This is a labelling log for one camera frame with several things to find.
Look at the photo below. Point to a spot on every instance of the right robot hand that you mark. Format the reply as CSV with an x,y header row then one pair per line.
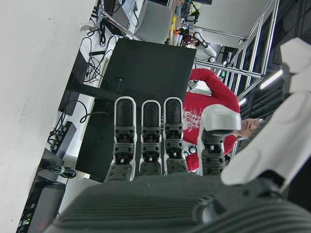
x,y
170,206

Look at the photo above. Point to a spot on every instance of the white humanoid robot arm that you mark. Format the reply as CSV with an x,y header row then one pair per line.
x,y
206,47

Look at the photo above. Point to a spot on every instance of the person in red shirt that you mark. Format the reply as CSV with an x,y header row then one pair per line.
x,y
213,92

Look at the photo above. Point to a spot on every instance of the black computer case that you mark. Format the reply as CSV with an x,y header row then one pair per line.
x,y
46,201

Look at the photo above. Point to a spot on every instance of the black power strip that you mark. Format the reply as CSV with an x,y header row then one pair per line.
x,y
65,139

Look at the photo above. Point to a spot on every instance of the black computer monitor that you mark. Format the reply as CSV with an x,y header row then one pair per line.
x,y
145,70

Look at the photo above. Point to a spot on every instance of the ceiling light strip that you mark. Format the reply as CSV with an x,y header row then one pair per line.
x,y
271,79

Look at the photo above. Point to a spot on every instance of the green toy fruit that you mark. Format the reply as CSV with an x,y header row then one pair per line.
x,y
167,41

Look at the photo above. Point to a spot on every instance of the seated person dark top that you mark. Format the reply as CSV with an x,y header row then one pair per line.
x,y
188,40

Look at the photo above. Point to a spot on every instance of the yellow toy fruit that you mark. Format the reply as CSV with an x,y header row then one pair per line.
x,y
173,19
172,26

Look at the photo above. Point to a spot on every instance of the wooden table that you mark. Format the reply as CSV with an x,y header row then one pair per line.
x,y
180,24

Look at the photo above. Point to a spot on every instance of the grey office chair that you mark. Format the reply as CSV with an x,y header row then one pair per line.
x,y
153,21

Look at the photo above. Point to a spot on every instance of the silver metal pole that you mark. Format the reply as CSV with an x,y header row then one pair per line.
x,y
116,24

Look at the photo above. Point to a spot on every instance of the blue toy block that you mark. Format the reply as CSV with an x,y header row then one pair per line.
x,y
178,9

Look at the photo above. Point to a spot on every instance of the aluminium frame cage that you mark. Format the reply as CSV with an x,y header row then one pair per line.
x,y
252,43

